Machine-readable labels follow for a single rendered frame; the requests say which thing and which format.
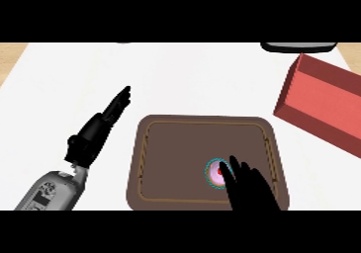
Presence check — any red cardboard box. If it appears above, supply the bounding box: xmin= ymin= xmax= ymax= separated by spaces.
xmin=272 ymin=52 xmax=361 ymax=162

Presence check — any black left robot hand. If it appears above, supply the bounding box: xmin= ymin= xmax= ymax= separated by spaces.
xmin=62 ymin=85 xmax=133 ymax=169

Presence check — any black appliance with grey top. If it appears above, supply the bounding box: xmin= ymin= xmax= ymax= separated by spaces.
xmin=259 ymin=42 xmax=339 ymax=54

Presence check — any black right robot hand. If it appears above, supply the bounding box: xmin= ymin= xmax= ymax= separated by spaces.
xmin=218 ymin=155 xmax=283 ymax=211

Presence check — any brown tray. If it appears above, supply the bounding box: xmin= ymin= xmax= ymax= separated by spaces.
xmin=125 ymin=114 xmax=292 ymax=211

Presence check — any pink cupcake with teal wrapper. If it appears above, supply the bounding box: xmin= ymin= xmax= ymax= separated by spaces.
xmin=203 ymin=157 xmax=235 ymax=191

